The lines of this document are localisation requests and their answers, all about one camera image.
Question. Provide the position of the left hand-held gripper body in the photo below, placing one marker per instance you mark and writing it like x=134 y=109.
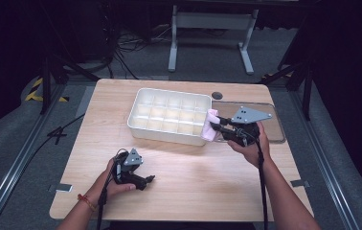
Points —
x=128 y=169

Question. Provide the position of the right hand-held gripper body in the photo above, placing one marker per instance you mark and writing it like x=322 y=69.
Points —
x=246 y=131

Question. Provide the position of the pink sock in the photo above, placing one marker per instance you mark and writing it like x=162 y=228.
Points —
x=209 y=131

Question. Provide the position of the white compartment storage box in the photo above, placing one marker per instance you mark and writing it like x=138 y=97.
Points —
x=166 y=116

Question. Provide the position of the person's right hand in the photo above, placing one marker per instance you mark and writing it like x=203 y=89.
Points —
x=252 y=155

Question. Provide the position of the person's left hand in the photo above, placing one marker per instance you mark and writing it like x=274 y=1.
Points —
x=105 y=188

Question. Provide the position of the clear lid with white knob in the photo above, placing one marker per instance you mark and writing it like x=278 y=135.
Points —
x=271 y=131

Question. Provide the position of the grey tape piece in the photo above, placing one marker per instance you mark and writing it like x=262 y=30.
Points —
x=300 y=183
x=61 y=188

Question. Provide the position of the black tripod stand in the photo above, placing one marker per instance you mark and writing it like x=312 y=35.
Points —
x=306 y=92
x=45 y=86

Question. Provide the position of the grey metal stand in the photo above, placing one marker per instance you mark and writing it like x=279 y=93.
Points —
x=212 y=20

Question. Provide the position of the yellow black floor tape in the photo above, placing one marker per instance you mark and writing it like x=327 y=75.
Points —
x=35 y=94

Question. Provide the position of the aluminium floor rail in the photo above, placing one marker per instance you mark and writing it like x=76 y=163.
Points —
x=326 y=166
x=13 y=166

